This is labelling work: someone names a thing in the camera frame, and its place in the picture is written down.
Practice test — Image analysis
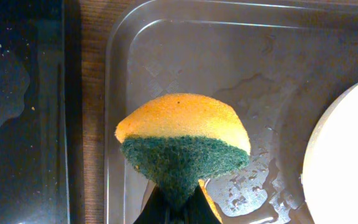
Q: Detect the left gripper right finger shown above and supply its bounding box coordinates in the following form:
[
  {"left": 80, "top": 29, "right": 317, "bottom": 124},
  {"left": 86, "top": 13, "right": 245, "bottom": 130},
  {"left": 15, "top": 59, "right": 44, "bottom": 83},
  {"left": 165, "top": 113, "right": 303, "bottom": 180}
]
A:
[{"left": 185, "top": 186, "right": 221, "bottom": 224}]

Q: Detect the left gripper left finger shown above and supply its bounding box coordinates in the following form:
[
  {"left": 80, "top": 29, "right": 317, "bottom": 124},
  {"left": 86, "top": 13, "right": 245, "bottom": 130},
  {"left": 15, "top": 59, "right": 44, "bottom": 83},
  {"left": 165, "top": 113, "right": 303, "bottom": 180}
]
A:
[{"left": 134, "top": 186, "right": 170, "bottom": 224}]

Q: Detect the yellow green sponge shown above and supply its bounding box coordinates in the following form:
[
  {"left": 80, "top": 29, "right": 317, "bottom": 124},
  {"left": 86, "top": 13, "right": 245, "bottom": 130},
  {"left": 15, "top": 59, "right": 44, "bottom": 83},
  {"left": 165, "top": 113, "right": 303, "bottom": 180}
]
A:
[{"left": 115, "top": 93, "right": 251, "bottom": 223}]

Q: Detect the cream white plate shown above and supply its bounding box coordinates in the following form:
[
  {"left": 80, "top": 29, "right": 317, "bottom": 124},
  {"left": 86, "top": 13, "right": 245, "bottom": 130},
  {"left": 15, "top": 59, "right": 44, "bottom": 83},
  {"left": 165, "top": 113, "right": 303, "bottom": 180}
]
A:
[{"left": 301, "top": 83, "right": 358, "bottom": 223}]

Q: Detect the brown serving tray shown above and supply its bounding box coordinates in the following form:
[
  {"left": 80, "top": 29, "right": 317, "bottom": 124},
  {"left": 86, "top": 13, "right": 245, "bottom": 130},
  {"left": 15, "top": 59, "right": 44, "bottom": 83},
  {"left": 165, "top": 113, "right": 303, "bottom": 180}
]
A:
[{"left": 104, "top": 1, "right": 358, "bottom": 223}]

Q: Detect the black tray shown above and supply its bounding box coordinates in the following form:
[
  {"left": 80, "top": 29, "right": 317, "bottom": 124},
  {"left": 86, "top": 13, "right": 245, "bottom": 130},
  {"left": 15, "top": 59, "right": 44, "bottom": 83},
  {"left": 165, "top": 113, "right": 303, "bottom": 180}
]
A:
[{"left": 0, "top": 0, "right": 79, "bottom": 223}]

